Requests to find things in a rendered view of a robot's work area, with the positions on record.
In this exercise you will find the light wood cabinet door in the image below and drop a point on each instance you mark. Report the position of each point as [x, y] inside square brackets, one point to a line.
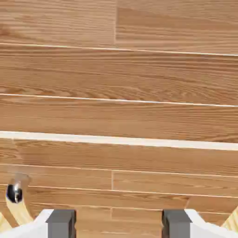
[119, 74]
[130, 178]

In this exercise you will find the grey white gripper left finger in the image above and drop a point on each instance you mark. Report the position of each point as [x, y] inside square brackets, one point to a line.
[61, 225]

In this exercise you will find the light wood cabinet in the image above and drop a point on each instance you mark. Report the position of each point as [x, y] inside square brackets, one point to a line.
[119, 140]

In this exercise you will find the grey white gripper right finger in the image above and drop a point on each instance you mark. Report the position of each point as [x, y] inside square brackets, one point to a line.
[175, 225]

